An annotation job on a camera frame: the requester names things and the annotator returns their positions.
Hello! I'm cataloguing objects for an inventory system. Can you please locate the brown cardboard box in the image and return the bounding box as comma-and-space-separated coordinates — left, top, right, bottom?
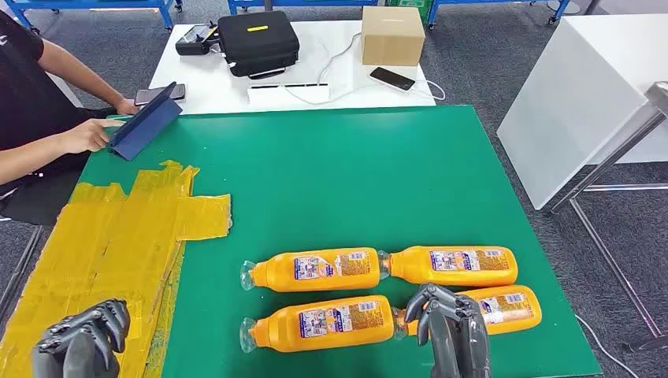
361, 6, 426, 68

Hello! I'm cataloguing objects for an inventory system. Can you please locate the yellow taped sheet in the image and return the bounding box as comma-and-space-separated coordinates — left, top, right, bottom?
0, 160, 233, 378

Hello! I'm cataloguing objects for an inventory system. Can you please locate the white panel table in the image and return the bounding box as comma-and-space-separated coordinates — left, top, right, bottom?
495, 13, 668, 211

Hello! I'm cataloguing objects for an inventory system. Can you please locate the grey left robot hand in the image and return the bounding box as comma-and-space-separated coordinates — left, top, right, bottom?
32, 298, 132, 378

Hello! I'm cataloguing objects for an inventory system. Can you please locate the blue metal trolley frame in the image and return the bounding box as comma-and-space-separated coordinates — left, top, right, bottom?
4, 0, 184, 33
426, 0, 573, 30
227, 0, 388, 16

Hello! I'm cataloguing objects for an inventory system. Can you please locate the person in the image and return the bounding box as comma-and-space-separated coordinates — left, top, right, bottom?
0, 10, 141, 228

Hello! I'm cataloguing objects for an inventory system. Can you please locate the silver metal stand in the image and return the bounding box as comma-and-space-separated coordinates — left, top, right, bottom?
547, 80, 668, 353

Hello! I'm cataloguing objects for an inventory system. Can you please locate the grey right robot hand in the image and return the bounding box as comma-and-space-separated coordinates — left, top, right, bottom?
404, 283, 492, 378

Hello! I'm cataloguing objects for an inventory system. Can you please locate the white round stand base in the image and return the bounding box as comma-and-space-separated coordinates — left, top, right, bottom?
547, 0, 581, 16

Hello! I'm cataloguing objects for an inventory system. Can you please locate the blue tablet case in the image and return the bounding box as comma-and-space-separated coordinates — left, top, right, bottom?
106, 81, 184, 161

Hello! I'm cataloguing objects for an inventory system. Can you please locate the black carrying case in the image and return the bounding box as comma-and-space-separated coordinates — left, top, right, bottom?
217, 10, 301, 80

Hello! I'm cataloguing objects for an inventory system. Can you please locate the black handheld controller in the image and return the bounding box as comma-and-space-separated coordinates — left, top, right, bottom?
174, 21, 221, 57

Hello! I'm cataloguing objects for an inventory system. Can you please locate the white power cable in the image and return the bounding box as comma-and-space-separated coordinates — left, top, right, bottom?
317, 31, 363, 86

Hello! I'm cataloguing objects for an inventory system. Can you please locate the white power strip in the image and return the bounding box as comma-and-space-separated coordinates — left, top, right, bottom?
247, 82, 332, 106

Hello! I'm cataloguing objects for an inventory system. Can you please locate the person's left hand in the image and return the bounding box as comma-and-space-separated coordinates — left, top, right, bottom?
113, 98, 141, 117

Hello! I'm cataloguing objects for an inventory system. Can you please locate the green table board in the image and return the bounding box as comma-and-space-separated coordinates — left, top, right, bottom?
72, 106, 603, 378

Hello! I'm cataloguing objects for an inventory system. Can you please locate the white charging cable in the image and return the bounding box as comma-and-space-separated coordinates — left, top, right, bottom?
281, 78, 447, 106

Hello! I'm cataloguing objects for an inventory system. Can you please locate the green plastic crate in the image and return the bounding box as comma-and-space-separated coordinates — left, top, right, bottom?
386, 0, 434, 22

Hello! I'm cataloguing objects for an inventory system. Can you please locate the white rectangular table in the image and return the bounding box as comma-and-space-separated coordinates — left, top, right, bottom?
149, 20, 437, 116

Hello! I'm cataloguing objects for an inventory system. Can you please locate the grey metal table leg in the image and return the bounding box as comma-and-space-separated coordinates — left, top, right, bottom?
0, 224, 44, 319

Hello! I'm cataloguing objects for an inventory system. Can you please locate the black smartphone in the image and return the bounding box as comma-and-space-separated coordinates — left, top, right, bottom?
134, 83, 187, 107
369, 66, 417, 92

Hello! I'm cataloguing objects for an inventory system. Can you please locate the white floor cable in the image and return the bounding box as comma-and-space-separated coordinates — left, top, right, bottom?
573, 314, 640, 378

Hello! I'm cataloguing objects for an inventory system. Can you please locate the person's right hand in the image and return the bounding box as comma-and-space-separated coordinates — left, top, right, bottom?
61, 118, 126, 155

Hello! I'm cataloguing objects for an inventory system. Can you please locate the orange plastic bottle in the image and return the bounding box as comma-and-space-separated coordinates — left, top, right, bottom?
239, 246, 382, 293
392, 284, 543, 341
377, 245, 519, 288
239, 295, 396, 354

